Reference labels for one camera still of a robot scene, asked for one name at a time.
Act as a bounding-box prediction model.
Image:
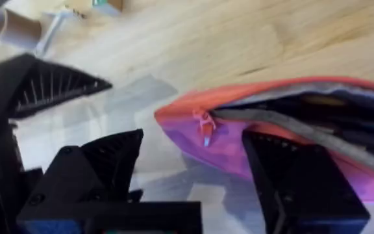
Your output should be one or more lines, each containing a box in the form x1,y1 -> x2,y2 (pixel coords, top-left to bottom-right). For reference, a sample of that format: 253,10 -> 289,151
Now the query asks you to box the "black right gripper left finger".
18,129 -> 145,214

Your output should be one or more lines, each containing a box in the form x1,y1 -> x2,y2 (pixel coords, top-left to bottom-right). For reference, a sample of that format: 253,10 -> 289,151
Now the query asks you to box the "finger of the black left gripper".
7,53 -> 114,120

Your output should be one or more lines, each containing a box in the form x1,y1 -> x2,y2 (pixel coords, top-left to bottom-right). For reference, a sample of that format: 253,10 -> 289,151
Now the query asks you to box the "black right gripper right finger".
241,129 -> 371,234

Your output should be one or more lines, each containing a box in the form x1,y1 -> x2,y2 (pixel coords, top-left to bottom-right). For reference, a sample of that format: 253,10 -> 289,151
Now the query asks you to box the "purple zip bag orange zip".
154,76 -> 374,205

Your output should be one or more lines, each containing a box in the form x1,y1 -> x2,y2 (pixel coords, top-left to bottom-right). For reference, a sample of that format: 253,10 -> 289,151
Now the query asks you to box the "white plastic tool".
33,9 -> 75,59

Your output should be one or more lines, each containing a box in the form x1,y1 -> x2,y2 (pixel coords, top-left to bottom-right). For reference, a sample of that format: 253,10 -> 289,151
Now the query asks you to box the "cardboard tape roll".
0,7 -> 43,50

